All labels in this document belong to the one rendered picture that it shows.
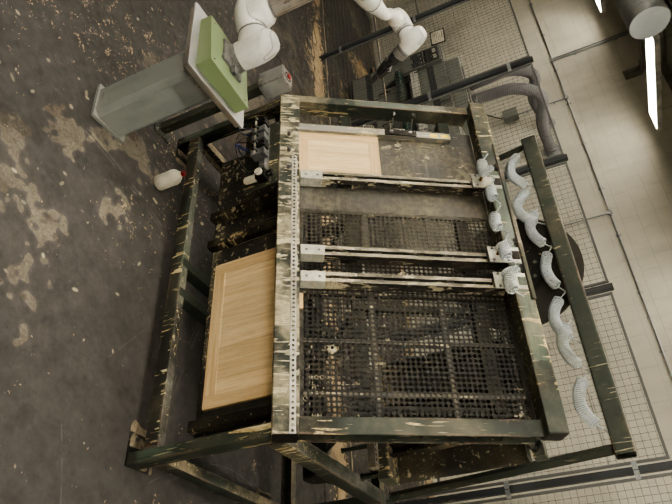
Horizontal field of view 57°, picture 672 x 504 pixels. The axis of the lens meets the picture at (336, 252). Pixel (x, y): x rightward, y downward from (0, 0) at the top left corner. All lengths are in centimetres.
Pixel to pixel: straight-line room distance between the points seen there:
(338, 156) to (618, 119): 662
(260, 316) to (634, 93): 776
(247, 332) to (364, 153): 129
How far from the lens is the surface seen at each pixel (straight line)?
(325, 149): 379
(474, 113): 418
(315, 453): 316
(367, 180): 358
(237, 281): 361
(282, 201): 343
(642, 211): 892
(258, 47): 338
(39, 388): 293
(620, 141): 962
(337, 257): 323
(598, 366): 361
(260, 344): 330
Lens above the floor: 211
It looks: 19 degrees down
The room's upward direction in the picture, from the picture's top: 73 degrees clockwise
